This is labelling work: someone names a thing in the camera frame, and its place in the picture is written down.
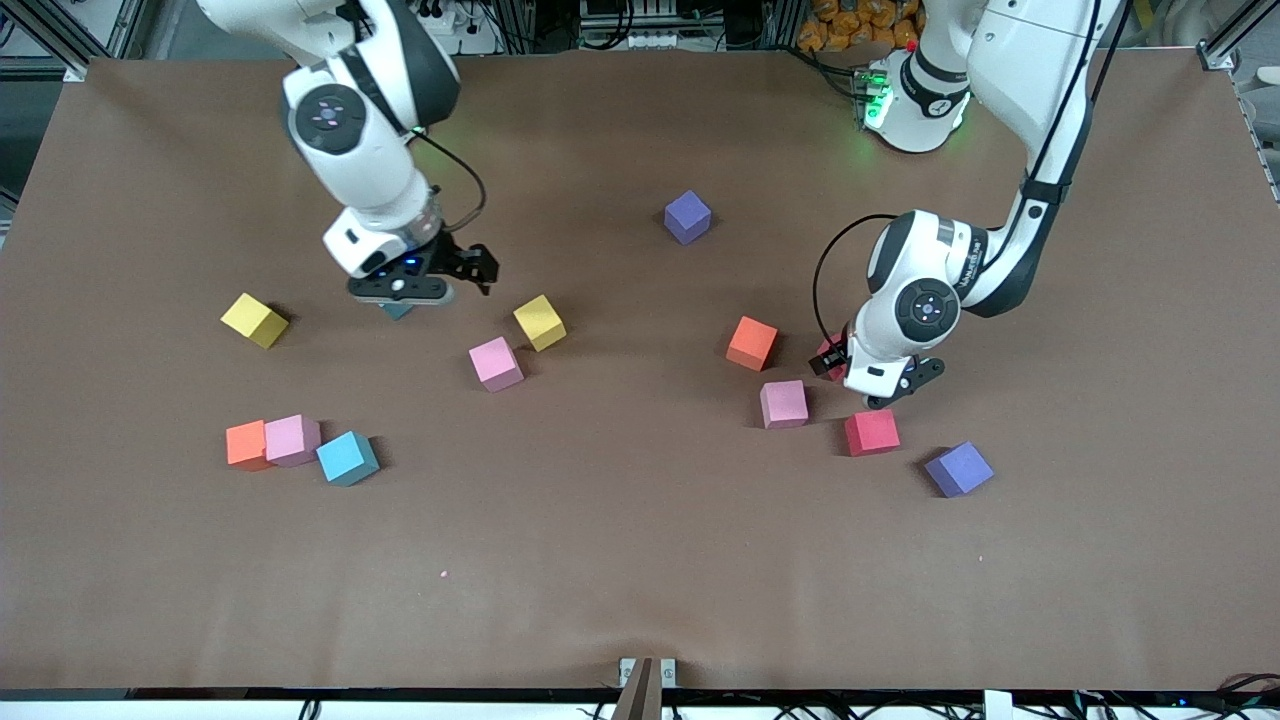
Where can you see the red foam block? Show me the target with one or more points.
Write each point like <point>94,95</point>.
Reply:
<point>871,431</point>
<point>840,350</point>

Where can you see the pink foam block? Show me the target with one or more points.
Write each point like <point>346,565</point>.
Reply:
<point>495,362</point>
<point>783,403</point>
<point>290,440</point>

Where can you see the orange foam block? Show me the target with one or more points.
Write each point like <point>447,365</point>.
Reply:
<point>245,445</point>
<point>752,342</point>

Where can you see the purple foam block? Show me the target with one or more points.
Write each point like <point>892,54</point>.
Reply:
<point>958,468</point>
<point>687,215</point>

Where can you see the white power strip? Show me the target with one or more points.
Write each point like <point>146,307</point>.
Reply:
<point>480,40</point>

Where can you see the pile of orange packets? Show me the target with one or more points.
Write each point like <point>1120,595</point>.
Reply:
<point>850,25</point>

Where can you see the yellow foam block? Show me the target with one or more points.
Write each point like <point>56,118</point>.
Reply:
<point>252,318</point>
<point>540,322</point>

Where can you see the grey metal table edge bracket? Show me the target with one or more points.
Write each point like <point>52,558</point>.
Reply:
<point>627,668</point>

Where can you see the brown tapered post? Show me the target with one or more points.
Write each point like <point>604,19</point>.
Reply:
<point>640,695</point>

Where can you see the aluminium frame strut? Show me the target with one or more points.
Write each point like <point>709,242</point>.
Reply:
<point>1240,30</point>
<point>50,35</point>

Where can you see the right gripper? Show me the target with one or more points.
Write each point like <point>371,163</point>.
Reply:
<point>447,257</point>

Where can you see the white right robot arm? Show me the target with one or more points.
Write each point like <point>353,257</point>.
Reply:
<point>370,170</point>

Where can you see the grey electronics rack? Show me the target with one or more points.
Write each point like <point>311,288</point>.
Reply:
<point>650,40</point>

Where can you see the cyan foam block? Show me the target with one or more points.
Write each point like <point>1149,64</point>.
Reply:
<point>345,457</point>
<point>397,311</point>

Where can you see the white paper tag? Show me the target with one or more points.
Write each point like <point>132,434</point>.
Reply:
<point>998,705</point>

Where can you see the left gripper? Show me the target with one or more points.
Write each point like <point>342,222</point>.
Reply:
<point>838,357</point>

